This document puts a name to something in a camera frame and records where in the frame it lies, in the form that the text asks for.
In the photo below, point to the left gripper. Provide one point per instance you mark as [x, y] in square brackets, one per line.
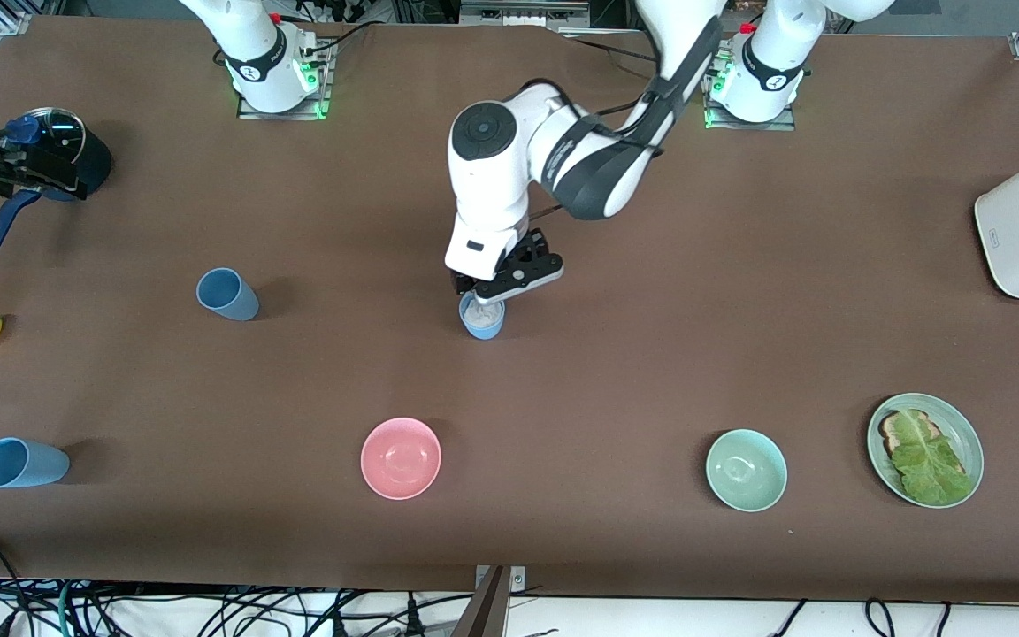
[463, 283]

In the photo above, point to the blue plastic cup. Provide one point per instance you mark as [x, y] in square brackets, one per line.
[228, 296]
[483, 327]
[23, 464]

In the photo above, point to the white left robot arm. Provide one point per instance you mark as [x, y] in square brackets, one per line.
[483, 141]

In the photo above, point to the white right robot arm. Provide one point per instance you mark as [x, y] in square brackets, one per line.
[253, 53]

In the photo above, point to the glass lid blue knob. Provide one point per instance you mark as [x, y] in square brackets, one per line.
[63, 133]

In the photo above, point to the dark blue saucepan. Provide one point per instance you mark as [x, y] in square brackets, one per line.
[98, 164]

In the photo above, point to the pink bowl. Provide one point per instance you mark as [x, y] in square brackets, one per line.
[401, 458]

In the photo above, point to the grey power strip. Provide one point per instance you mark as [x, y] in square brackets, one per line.
[523, 12]

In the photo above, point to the dark brown pole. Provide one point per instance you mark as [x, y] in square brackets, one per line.
[485, 610]

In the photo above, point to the mint green bowl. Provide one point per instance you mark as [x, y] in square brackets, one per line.
[747, 471]

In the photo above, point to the toasted bread slice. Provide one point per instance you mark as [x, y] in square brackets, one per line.
[892, 433]

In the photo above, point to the green lettuce leaf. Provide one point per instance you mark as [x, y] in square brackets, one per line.
[930, 464]

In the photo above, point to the mint green plate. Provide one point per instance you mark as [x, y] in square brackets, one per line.
[969, 442]

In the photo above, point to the aluminium corner bracket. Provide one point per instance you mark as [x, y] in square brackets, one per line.
[12, 24]

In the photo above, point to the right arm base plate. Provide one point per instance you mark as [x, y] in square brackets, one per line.
[319, 97]

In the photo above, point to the small metal bracket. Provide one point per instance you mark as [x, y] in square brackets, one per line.
[518, 579]

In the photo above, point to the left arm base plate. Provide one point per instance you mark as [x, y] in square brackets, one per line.
[784, 119]

